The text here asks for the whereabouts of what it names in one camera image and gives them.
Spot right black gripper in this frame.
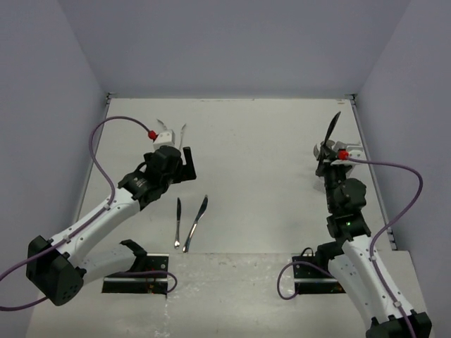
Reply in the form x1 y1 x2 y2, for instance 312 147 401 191
314 146 348 211

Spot long steel fork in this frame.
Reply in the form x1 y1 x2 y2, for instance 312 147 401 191
313 144 321 160

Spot long steel knife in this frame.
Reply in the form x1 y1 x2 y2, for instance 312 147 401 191
183 194 209 254

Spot clear plastic utensil container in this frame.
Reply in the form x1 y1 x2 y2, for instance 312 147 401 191
313 175 326 194

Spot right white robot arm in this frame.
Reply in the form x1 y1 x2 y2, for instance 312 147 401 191
314 141 432 337

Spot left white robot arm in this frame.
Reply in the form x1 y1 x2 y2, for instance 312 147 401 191
26 146 197 306

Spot small steel fork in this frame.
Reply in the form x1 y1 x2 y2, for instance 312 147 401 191
179 123 187 150

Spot short steel knife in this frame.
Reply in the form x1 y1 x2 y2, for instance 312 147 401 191
174 197 182 249

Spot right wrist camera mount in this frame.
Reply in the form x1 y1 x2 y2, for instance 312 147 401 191
331 142 366 165

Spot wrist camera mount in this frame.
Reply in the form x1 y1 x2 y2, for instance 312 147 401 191
147 130 175 151
331 142 366 165

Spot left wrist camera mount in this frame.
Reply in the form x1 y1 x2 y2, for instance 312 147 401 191
147 130 175 151

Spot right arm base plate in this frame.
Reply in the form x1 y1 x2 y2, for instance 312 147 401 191
292 263 345 295

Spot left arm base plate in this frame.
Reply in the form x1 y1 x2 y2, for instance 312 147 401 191
101 253 169 295

